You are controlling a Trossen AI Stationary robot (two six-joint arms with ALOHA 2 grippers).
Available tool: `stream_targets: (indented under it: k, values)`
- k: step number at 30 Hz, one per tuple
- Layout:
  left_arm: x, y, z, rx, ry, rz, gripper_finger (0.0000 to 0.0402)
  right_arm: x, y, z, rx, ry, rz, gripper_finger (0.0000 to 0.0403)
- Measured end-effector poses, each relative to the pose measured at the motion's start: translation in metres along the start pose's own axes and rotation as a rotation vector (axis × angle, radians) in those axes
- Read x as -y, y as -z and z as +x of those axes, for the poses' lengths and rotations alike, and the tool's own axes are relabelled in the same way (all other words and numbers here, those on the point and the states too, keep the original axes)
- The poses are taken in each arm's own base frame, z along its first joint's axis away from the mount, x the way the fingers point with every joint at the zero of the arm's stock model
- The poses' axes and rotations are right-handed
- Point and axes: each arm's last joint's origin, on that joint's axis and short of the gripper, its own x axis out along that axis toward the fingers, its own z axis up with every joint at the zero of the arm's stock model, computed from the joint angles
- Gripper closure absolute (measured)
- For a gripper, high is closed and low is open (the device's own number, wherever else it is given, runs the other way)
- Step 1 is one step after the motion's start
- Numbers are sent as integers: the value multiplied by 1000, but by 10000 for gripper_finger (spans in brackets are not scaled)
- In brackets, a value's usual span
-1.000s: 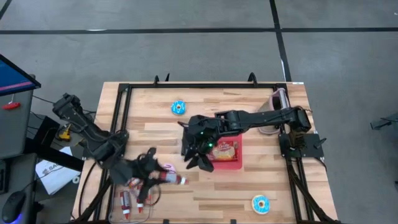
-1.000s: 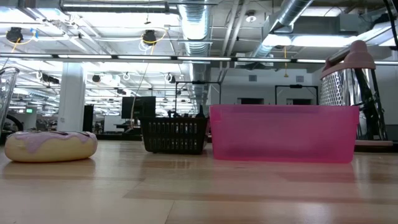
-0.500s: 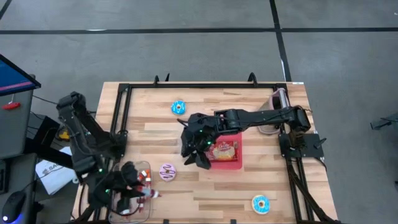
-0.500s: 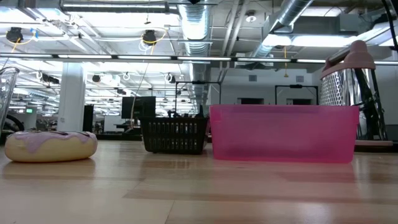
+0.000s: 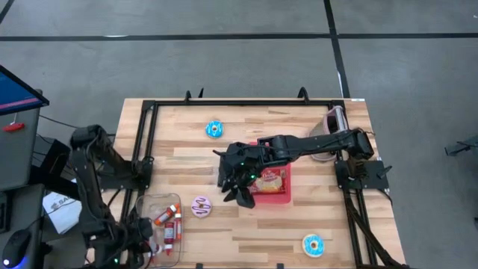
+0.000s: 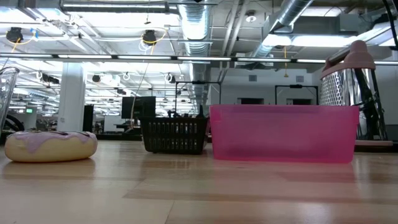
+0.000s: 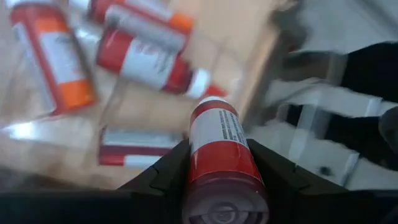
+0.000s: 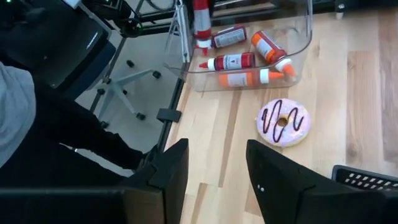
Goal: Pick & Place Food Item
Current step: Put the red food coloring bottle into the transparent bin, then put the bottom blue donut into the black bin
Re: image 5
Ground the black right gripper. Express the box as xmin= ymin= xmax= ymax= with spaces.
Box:
xmin=212 ymin=140 xmax=267 ymax=209

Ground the red snack cake box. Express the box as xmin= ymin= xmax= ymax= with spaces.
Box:
xmin=249 ymin=167 xmax=288 ymax=195

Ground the pink frosted toy donut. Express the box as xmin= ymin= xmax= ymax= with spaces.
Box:
xmin=190 ymin=196 xmax=213 ymax=219

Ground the clear plastic bin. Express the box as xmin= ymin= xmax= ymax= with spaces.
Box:
xmin=134 ymin=193 xmax=184 ymax=269

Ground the pink translucent plastic bin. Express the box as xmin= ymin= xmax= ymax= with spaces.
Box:
xmin=248 ymin=140 xmax=293 ymax=205

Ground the blue frosted toy donut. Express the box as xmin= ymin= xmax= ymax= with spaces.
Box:
xmin=205 ymin=120 xmax=225 ymax=139
xmin=301 ymin=233 xmax=326 ymax=259

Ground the white printed paper bag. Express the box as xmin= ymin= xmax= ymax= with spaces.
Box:
xmin=42 ymin=191 xmax=83 ymax=235

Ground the grey equipment cabinet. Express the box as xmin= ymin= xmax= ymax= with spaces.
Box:
xmin=0 ymin=108 xmax=41 ymax=191

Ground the blue screen monitor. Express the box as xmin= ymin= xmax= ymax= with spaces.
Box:
xmin=0 ymin=65 xmax=50 ymax=117

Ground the black stand foot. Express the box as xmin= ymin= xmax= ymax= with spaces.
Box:
xmin=444 ymin=134 xmax=478 ymax=157

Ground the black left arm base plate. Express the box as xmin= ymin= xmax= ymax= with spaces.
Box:
xmin=99 ymin=156 xmax=154 ymax=190

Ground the black metal table frame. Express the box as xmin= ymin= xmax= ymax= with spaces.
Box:
xmin=95 ymin=87 xmax=408 ymax=269

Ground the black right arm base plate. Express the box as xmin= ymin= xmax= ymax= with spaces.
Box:
xmin=335 ymin=159 xmax=393 ymax=191

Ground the thin black floor cable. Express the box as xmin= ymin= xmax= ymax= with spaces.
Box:
xmin=39 ymin=114 xmax=81 ymax=130

